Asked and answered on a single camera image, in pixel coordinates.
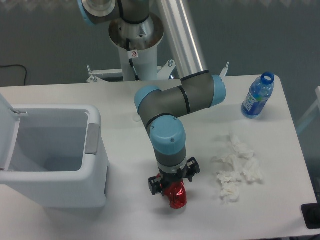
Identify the white frame at right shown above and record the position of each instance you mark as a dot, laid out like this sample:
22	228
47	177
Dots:
311	114

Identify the black device at edge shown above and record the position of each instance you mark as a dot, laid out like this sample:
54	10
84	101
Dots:
311	215

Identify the white open trash bin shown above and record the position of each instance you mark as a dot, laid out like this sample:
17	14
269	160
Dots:
54	154

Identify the crumpled white tissue pile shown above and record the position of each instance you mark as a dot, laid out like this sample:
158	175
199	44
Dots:
238	165

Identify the white bottle cap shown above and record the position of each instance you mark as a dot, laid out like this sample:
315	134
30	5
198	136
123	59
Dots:
136	118

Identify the blue plastic drink bottle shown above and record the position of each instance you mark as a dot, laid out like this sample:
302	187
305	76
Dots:
259	93

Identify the crushed red can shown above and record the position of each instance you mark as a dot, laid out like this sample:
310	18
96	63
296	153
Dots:
176	194

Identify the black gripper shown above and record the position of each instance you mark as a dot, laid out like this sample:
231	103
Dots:
170	175

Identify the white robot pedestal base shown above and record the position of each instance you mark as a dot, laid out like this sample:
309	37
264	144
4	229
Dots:
140	62

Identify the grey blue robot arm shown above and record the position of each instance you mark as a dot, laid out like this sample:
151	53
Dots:
160	109

